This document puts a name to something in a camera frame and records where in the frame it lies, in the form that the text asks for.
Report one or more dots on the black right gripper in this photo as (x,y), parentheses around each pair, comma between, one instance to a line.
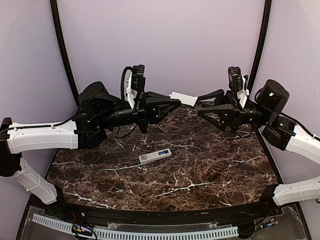
(232,110)

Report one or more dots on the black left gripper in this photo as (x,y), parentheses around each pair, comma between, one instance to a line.
(141,111)

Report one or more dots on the white battery cover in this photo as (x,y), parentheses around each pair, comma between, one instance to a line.
(184,98)

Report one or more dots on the white remote control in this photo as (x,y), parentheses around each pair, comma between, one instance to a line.
(153,156)

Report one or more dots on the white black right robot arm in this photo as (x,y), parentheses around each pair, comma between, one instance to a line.
(280,130)

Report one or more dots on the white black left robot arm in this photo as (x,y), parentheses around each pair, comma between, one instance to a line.
(99,111)

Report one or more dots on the black front frame rail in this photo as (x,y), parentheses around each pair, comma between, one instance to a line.
(102,216)

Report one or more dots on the black right corner frame post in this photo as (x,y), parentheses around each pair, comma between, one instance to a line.
(260,44)

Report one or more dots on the black corner frame post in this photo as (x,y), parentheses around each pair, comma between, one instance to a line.
(63,50)
(260,44)

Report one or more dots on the white slotted cable duct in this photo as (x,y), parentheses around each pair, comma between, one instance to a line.
(121,231)

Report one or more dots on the black left corner frame post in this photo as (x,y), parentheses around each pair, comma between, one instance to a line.
(63,50)

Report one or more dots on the small circuit board with wires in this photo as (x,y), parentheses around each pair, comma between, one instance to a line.
(83,232)

